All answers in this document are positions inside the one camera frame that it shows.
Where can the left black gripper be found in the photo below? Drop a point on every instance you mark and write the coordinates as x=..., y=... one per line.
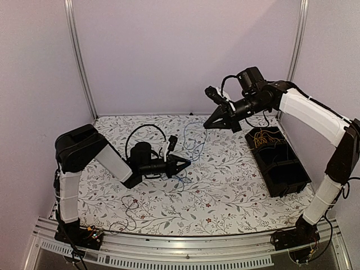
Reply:
x=172, y=169

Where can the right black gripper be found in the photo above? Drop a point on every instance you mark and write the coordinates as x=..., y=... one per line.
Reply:
x=220, y=112

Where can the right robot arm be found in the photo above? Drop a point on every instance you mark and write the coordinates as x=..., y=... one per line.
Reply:
x=247, y=93

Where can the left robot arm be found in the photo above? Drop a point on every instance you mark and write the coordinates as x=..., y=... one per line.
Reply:
x=77, y=149

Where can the floral table mat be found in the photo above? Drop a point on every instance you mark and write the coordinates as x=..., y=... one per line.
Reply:
x=222, y=192

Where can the black plastic bin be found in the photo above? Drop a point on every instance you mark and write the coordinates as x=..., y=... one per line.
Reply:
x=279, y=166

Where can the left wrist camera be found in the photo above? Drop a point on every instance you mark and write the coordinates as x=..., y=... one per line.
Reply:
x=172, y=142

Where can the aluminium front rail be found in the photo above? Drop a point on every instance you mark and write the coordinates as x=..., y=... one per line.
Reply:
x=130, y=251

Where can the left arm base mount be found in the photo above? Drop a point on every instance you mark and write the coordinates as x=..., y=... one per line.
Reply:
x=84, y=237

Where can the right aluminium frame post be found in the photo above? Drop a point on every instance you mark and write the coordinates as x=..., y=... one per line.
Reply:
x=299, y=36

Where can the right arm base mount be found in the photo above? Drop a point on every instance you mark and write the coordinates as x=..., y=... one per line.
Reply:
x=302, y=242

